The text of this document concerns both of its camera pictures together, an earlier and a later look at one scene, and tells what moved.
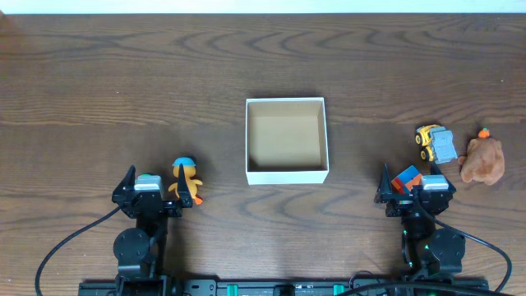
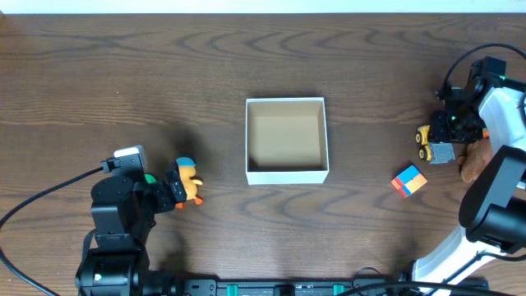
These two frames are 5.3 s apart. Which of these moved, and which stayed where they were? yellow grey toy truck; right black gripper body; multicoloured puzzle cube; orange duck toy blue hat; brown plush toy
Moved: right black gripper body
Stayed: orange duck toy blue hat; brown plush toy; multicoloured puzzle cube; yellow grey toy truck
